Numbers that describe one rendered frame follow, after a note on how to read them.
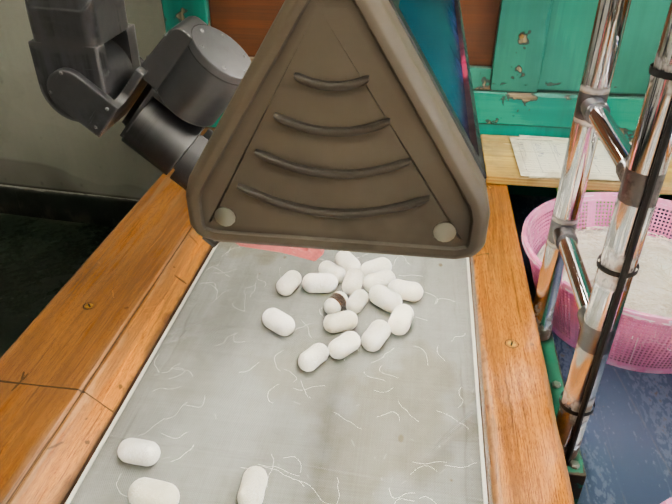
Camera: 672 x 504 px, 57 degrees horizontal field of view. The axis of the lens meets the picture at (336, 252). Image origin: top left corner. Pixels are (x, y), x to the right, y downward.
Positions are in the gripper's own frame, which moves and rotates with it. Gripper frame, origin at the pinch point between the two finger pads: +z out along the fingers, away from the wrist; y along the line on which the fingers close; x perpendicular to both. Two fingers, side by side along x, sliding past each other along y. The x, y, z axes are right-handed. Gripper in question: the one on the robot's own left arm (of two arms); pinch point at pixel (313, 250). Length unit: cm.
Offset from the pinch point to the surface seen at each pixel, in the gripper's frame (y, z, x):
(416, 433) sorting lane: -14.2, 13.0, -1.4
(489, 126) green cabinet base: 43.3, 17.2, -10.2
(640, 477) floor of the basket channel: -10.7, 32.2, -9.3
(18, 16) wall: 134, -81, 84
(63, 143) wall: 134, -50, 112
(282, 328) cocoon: -4.6, 2.2, 6.1
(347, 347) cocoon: -6.4, 7.1, 1.9
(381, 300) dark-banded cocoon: 1.0, 9.0, 0.2
